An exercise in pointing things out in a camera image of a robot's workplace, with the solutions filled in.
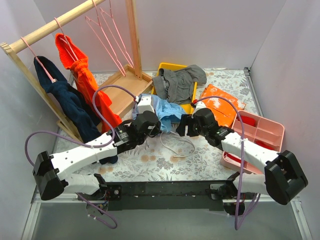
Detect light blue shorts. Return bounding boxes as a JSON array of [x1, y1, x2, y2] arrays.
[[131, 93, 196, 159]]

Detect orange tie-dye shorts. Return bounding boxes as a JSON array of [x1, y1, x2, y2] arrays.
[[200, 84, 246, 127]]

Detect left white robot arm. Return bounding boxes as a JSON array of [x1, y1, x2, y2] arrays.
[[32, 111, 161, 201]]

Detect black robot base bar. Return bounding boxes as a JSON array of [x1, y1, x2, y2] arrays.
[[74, 174, 258, 217]]

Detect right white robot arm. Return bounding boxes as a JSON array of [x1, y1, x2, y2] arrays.
[[176, 108, 309, 205]]

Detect grey shorts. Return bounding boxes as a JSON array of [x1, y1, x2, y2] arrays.
[[152, 64, 207, 105]]

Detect empty pink hanger right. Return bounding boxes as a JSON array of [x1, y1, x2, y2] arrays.
[[98, 0, 134, 73]]

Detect empty pink hanger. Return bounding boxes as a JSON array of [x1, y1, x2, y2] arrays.
[[84, 0, 126, 77], [98, 0, 134, 73]]

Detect pink hanger with navy garment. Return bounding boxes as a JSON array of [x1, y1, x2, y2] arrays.
[[20, 36, 57, 83]]

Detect pink hanger with orange garment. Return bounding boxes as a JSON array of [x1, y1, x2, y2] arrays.
[[54, 17, 79, 62]]

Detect empty pink hanger left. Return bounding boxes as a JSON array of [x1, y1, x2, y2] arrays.
[[84, 0, 126, 77]]

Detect floral patterned table mat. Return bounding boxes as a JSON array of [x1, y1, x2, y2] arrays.
[[75, 68, 259, 182]]

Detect red cloth front compartment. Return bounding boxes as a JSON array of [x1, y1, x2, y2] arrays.
[[226, 152, 241, 163]]

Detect red cloth compartment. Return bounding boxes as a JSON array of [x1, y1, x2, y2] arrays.
[[226, 152, 241, 163], [254, 140, 275, 151]]

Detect red cloth in organizer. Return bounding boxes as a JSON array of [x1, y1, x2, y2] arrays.
[[240, 115, 257, 127]]

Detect wooden clothes rack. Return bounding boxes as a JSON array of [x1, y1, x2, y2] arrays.
[[0, 0, 152, 143]]

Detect red cloth right compartment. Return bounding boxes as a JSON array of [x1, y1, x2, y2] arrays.
[[254, 140, 275, 151]]

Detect navy blue garment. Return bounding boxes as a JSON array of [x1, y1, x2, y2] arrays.
[[33, 55, 119, 165]]

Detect pink compartment organizer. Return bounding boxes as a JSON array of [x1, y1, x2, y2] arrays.
[[220, 110, 285, 175]]

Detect bright orange garment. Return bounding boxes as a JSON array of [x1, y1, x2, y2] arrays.
[[55, 33, 122, 128]]

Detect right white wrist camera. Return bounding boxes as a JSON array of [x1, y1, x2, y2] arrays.
[[190, 99, 207, 115]]

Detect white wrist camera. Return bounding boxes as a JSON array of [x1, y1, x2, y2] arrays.
[[135, 94, 155, 114], [190, 99, 207, 115]]

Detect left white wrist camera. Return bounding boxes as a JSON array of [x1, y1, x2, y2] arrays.
[[135, 94, 155, 114]]

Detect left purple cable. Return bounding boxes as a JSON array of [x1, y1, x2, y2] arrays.
[[24, 84, 138, 168]]

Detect purple cable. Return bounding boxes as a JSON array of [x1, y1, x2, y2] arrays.
[[197, 96, 261, 231], [24, 84, 138, 168]]

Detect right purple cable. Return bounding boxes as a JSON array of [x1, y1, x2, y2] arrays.
[[197, 96, 261, 231]]

